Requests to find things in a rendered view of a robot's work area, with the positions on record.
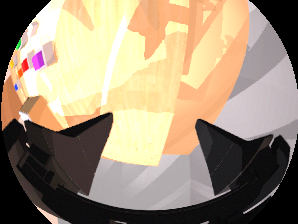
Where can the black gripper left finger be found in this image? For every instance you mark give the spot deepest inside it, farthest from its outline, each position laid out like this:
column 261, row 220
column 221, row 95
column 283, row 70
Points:
column 77, row 149

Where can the red button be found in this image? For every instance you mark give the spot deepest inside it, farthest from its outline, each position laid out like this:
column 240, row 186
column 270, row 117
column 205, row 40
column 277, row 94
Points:
column 27, row 62

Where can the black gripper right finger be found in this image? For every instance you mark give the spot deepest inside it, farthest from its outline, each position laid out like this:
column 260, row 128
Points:
column 226, row 155

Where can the green button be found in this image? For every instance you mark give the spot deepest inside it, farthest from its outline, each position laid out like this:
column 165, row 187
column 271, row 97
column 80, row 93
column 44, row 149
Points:
column 23, row 40

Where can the purple button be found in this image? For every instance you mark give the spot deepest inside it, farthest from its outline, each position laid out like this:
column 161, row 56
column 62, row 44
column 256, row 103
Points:
column 44, row 56

